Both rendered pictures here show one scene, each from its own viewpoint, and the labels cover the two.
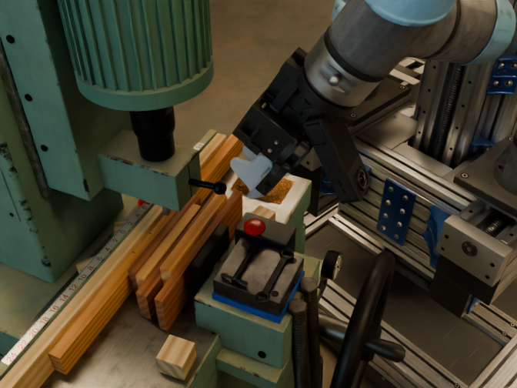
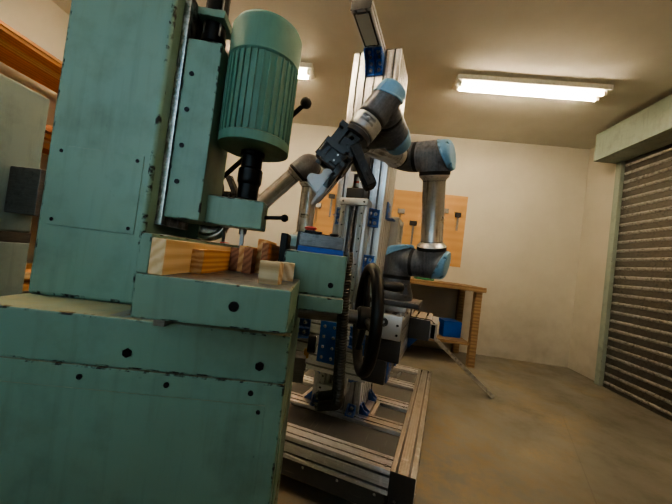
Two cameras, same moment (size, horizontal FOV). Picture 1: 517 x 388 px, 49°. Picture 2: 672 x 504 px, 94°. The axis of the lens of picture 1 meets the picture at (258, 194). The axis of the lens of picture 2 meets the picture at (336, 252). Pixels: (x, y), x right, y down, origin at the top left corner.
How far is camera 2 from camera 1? 0.71 m
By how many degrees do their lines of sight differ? 50
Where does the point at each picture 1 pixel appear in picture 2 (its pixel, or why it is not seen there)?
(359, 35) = (377, 99)
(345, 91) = (371, 124)
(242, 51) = not seen: hidden behind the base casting
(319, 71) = (360, 116)
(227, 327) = (307, 268)
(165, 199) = (252, 220)
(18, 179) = (150, 196)
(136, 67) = (268, 119)
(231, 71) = not seen: hidden behind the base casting
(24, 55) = (192, 118)
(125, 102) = (258, 135)
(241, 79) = not seen: hidden behind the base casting
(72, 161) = (197, 188)
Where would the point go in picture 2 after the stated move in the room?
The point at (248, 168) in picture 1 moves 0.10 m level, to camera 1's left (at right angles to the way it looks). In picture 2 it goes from (317, 177) to (277, 167)
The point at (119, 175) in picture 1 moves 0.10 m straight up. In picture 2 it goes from (221, 209) to (226, 168)
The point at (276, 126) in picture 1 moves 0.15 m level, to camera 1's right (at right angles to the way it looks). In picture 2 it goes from (339, 144) to (389, 161)
